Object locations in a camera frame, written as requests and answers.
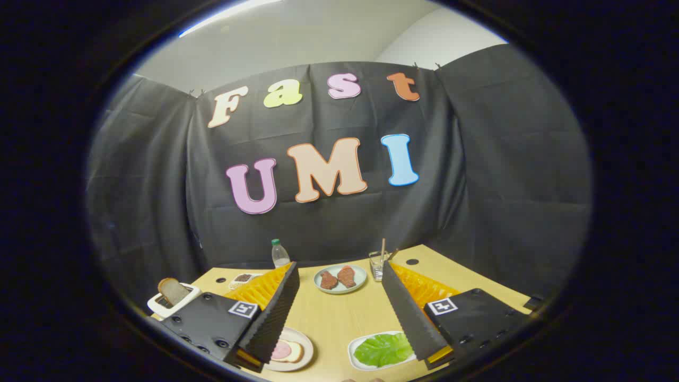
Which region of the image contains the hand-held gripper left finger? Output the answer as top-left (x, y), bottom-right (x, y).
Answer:
top-left (159, 262), bottom-right (301, 372)

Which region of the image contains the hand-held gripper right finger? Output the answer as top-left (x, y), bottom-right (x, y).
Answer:
top-left (381, 260), bottom-right (532, 371)

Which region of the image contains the green lettuce leaf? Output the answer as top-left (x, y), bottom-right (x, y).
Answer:
top-left (354, 333), bottom-right (414, 368)

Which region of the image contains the toasted bread slice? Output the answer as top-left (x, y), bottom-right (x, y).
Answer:
top-left (158, 277), bottom-right (190, 307)

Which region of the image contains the beige round plate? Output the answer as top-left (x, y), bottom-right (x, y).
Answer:
top-left (264, 327), bottom-right (314, 372)

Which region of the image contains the small white dish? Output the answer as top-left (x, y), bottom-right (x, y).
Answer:
top-left (228, 273), bottom-right (263, 291)

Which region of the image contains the clear drinking glass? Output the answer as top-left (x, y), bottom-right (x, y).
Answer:
top-left (369, 251), bottom-right (393, 282)

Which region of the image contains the clear bottle with green cap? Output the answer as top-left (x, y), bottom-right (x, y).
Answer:
top-left (271, 239), bottom-right (291, 268)

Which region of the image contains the light blue plate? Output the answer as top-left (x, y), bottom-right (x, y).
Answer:
top-left (313, 264), bottom-right (368, 294)

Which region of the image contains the white oblong plate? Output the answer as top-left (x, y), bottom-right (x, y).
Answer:
top-left (347, 331), bottom-right (417, 371)

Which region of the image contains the white toaster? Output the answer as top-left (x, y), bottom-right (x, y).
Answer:
top-left (147, 283), bottom-right (202, 319)

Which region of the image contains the black backdrop cloth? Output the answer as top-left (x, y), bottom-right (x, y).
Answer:
top-left (85, 44), bottom-right (593, 314)

